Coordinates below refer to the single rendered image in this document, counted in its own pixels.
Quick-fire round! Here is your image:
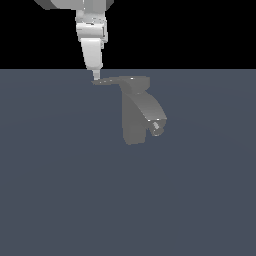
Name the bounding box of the grey faucet lever handle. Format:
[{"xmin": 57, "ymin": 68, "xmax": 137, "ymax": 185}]
[{"xmin": 91, "ymin": 75, "xmax": 151, "ymax": 96}]

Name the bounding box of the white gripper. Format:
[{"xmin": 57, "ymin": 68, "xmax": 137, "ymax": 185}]
[{"xmin": 80, "ymin": 37, "xmax": 105, "ymax": 81}]

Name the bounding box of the grey faucet body with spout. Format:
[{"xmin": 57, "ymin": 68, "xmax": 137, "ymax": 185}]
[{"xmin": 121, "ymin": 89, "xmax": 168, "ymax": 146}]

